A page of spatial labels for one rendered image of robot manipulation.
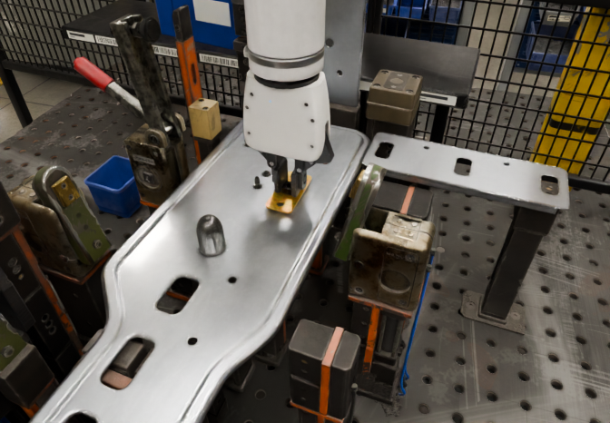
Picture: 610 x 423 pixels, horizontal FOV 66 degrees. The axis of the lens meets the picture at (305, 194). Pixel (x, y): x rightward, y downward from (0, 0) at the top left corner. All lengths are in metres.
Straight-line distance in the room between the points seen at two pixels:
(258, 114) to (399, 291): 0.27
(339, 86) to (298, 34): 0.36
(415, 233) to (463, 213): 0.59
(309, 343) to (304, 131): 0.23
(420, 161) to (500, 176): 0.12
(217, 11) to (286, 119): 0.49
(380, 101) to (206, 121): 0.29
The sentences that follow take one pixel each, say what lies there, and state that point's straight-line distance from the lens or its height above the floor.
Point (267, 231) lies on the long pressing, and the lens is 0.60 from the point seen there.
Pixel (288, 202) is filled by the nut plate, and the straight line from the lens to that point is 0.63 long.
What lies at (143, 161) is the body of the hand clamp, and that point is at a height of 1.02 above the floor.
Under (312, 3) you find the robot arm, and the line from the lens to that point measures 0.49.
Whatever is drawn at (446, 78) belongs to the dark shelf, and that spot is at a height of 1.03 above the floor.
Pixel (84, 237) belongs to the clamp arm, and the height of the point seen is 1.02.
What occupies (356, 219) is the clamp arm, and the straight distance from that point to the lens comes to 0.53.
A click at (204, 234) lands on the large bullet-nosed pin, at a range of 0.56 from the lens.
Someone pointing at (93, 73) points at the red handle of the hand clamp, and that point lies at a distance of 0.72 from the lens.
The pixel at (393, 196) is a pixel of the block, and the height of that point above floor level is 0.98.
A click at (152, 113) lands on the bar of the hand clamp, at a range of 0.67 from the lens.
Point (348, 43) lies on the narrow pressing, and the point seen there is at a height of 1.11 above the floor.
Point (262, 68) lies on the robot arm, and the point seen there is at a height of 1.20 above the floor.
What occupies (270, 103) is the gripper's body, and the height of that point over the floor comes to 1.15.
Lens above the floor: 1.42
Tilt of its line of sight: 40 degrees down
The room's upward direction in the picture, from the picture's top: straight up
